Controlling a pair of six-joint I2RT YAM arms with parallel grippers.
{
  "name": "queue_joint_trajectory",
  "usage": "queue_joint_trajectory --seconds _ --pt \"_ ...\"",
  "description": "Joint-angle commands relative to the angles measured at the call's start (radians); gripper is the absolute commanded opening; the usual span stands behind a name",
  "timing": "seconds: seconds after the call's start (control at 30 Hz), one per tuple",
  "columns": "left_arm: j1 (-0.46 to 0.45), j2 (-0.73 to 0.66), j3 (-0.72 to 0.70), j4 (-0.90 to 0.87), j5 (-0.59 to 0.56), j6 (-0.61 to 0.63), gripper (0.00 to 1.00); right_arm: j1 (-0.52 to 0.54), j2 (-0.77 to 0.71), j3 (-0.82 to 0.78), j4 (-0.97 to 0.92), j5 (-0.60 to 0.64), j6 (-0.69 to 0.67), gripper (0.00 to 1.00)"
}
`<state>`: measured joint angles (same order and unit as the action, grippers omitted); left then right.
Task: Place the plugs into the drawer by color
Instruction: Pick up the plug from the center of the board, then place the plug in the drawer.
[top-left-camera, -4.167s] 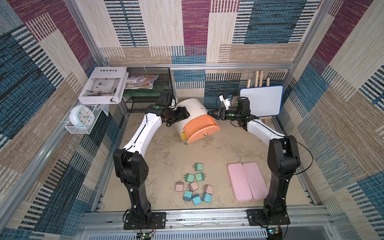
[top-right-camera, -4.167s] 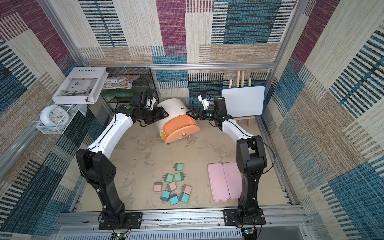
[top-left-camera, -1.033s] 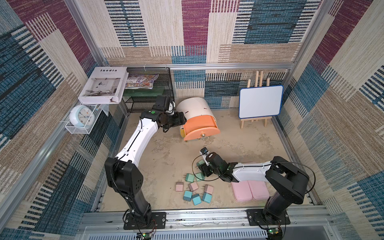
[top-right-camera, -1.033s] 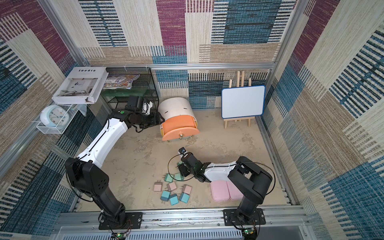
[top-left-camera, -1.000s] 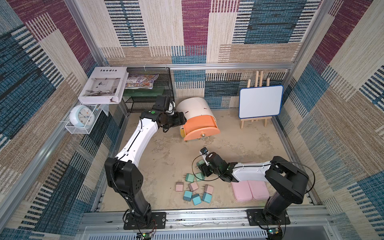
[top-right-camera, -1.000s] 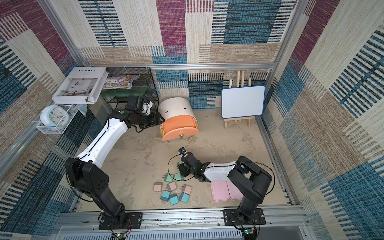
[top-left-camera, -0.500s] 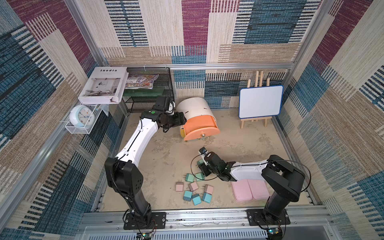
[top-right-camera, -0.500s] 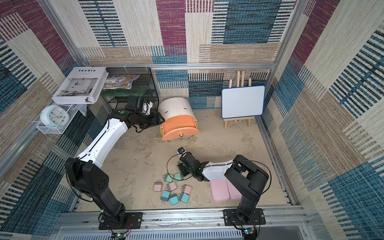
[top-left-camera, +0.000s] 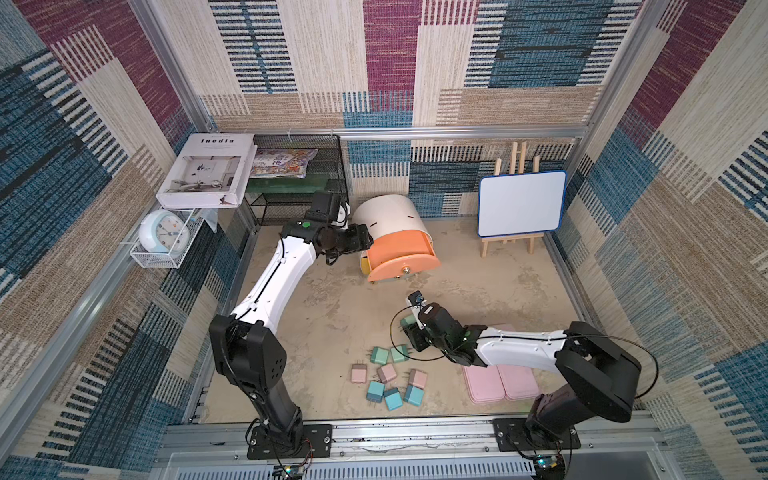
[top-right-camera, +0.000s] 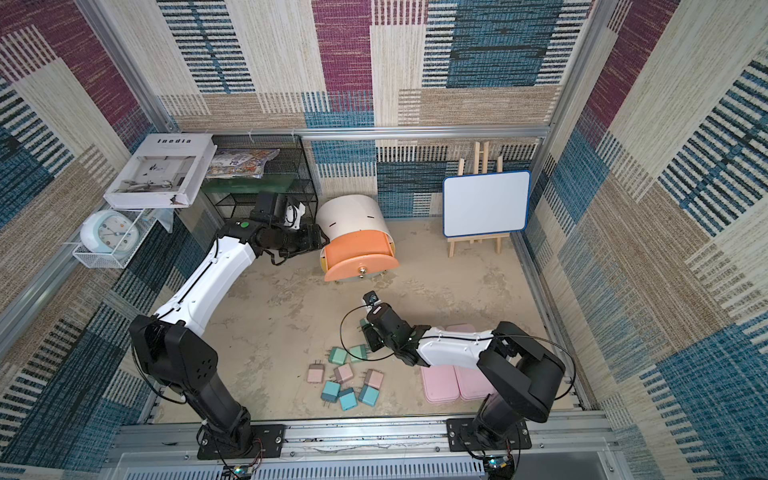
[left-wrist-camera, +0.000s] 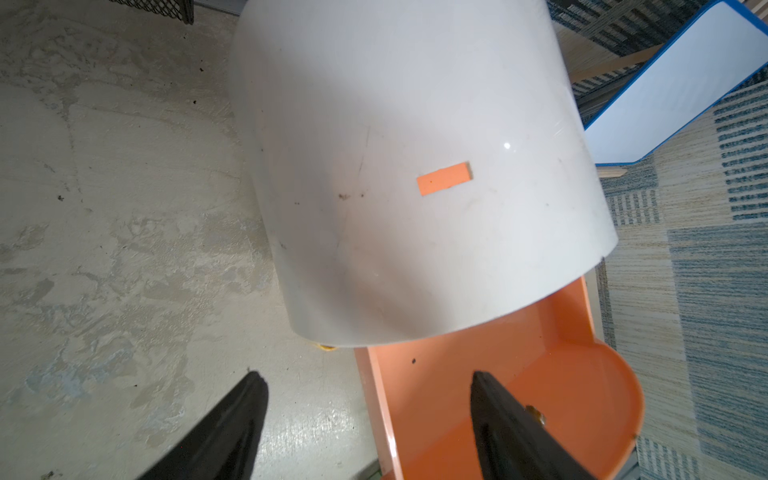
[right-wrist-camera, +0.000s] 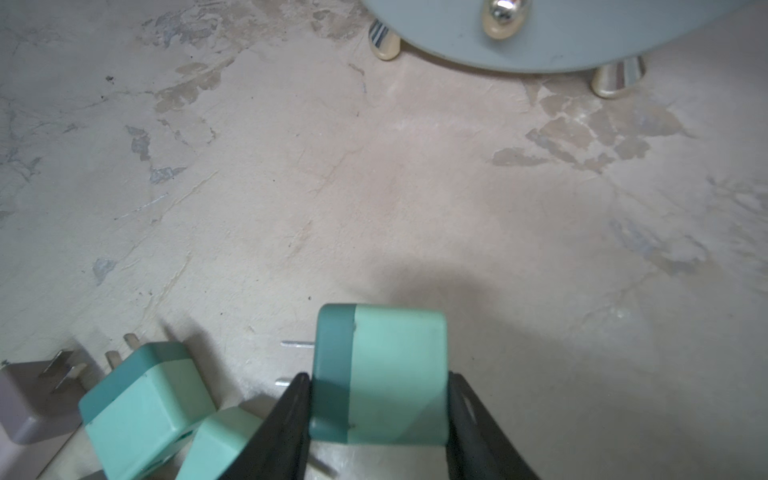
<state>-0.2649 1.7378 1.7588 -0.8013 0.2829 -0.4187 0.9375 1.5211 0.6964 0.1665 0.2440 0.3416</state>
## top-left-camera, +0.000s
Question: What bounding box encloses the white round drawer cabinet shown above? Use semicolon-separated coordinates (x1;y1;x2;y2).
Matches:
353;194;433;277

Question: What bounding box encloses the green plug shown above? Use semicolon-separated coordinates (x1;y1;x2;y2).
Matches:
400;315;419;331
370;346;390;365
390;344;410;363

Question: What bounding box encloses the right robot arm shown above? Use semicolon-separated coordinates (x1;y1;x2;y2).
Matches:
403;291;641;449

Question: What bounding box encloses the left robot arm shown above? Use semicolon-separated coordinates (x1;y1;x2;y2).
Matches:
209;219;373;450

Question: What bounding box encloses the pink plug right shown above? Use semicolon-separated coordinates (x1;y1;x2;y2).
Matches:
408;369;428;390

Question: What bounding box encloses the pink plug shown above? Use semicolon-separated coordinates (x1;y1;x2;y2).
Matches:
350;363;368;384
377;364;398;384
408;369;428;390

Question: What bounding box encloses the pink case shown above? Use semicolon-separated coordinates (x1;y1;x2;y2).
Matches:
463;365;541;404

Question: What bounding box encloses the blue plug right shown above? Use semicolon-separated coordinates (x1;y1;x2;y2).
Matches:
403;384;424;407

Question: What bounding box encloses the blue plug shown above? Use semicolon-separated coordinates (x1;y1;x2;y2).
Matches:
403;384;424;407
383;388;403;411
366;381;385;403

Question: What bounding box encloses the pink plug middle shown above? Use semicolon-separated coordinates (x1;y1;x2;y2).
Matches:
377;364;398;384

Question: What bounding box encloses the blue plug middle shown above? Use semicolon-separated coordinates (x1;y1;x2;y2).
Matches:
383;388;403;411

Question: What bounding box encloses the green book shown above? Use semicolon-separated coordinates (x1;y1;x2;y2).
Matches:
246;175;330;194

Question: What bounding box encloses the colourful snack bag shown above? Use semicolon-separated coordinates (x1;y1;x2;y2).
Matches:
249;149;318;179

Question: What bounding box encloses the blue plug left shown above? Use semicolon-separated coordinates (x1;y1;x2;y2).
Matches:
366;381;385;403

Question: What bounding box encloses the pink plug left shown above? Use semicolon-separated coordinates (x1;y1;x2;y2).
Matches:
350;363;368;384

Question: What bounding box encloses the white magazine box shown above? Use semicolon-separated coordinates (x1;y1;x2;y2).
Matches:
156;133;257;210

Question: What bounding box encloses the blue framed whiteboard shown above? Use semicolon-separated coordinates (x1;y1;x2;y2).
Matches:
477;170;568;239

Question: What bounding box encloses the white alarm clock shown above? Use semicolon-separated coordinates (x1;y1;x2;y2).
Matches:
139;209;191;255

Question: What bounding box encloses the wooden easel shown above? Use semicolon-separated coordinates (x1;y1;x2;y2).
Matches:
478;141;543;258

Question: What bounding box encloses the black wire shelf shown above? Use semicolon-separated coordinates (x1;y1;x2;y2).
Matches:
245;134;349;226

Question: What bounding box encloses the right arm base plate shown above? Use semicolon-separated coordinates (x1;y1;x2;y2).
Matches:
491;416;582;452

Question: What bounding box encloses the clear wire basket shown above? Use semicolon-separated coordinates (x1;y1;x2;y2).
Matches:
120;208;218;269

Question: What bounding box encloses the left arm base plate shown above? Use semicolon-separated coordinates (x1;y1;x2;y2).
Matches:
245;420;333;460

